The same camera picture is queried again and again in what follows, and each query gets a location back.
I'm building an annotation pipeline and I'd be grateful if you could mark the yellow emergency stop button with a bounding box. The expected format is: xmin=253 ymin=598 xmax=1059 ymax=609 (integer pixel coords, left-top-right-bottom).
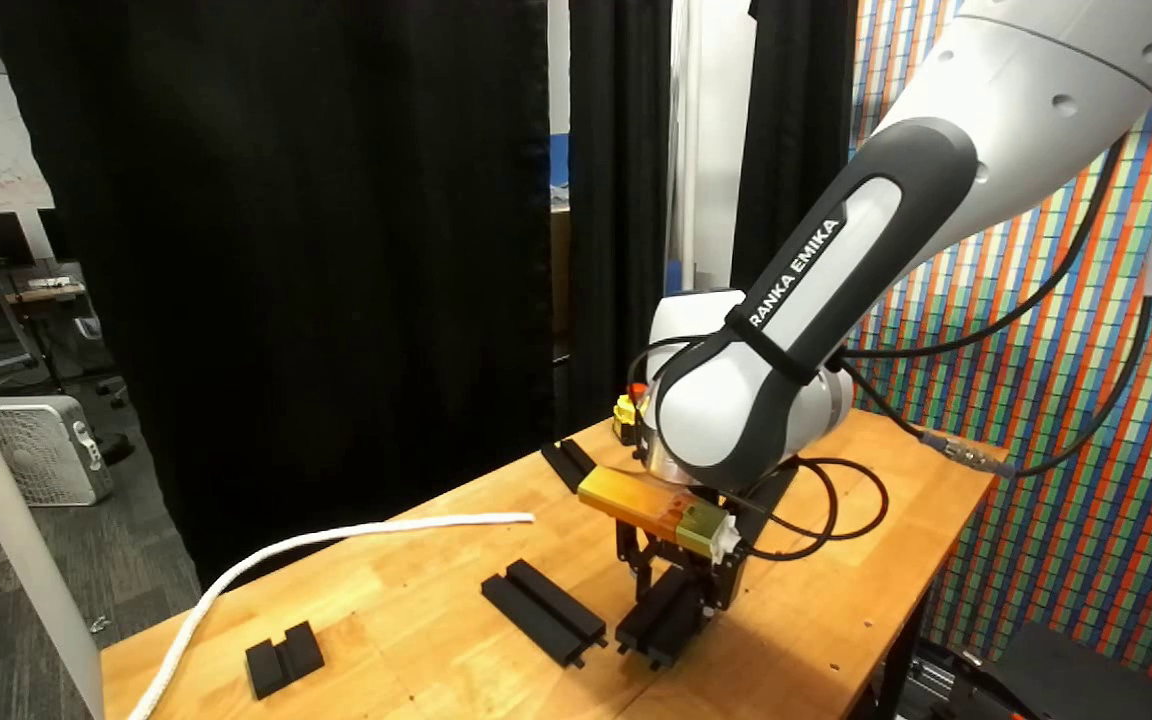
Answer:
xmin=613 ymin=380 xmax=650 ymax=448

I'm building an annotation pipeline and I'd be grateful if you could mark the spare flat black rail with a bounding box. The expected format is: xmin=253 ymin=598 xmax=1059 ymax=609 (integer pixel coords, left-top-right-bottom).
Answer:
xmin=539 ymin=442 xmax=595 ymax=493

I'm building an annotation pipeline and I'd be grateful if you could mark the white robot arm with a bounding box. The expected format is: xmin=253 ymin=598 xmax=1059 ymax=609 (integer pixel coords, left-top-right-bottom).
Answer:
xmin=644 ymin=0 xmax=1152 ymax=495

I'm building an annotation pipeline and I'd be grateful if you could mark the small black block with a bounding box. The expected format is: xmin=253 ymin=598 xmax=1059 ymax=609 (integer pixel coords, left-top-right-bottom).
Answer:
xmin=244 ymin=621 xmax=325 ymax=702

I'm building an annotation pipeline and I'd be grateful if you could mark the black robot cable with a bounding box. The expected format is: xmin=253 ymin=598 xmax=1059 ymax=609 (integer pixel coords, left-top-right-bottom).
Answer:
xmin=630 ymin=75 xmax=1152 ymax=563

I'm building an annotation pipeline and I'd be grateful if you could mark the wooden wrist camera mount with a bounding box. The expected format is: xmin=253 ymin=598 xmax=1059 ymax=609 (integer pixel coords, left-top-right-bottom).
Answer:
xmin=577 ymin=468 xmax=740 ymax=563

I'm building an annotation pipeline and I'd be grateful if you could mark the white cable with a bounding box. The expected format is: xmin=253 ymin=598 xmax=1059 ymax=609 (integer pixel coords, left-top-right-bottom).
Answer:
xmin=124 ymin=509 xmax=539 ymax=720

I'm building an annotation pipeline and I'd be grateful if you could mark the grey box on floor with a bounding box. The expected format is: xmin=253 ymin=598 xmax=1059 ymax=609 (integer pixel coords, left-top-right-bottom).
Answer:
xmin=0 ymin=396 xmax=107 ymax=509

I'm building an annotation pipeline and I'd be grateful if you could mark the long black rail block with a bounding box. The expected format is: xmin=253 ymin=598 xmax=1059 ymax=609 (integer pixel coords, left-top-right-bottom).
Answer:
xmin=481 ymin=561 xmax=605 ymax=669

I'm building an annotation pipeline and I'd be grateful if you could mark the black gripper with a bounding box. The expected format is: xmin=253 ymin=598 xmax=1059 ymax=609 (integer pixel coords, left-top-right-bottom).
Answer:
xmin=616 ymin=501 xmax=747 ymax=616

